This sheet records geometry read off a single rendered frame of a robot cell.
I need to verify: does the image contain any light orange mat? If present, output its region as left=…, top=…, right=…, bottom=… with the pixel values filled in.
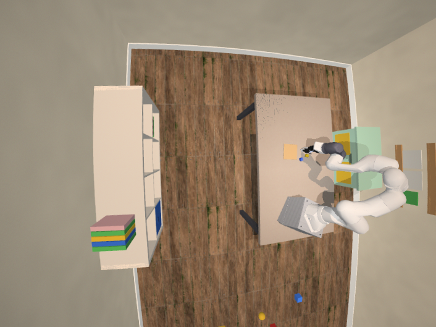
left=283, top=144, right=297, bottom=159

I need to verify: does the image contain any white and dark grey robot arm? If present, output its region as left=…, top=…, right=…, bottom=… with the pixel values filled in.
left=304, top=142, right=408, bottom=234

